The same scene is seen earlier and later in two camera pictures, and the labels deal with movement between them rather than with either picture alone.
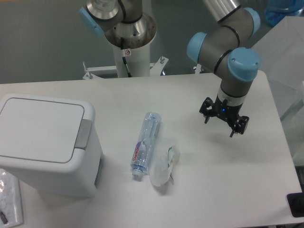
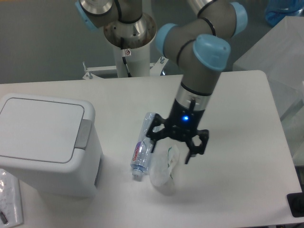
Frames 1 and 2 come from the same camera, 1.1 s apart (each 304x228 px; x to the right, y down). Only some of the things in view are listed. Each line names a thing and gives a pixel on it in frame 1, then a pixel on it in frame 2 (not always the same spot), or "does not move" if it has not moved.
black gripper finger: (241, 123) -> (194, 150)
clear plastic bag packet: (11, 210) does not move
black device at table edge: (296, 202) does not move
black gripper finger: (207, 109) -> (154, 136)
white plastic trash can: (52, 144) does not move
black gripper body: (229, 113) -> (184, 121)
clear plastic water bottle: (143, 150) does not move
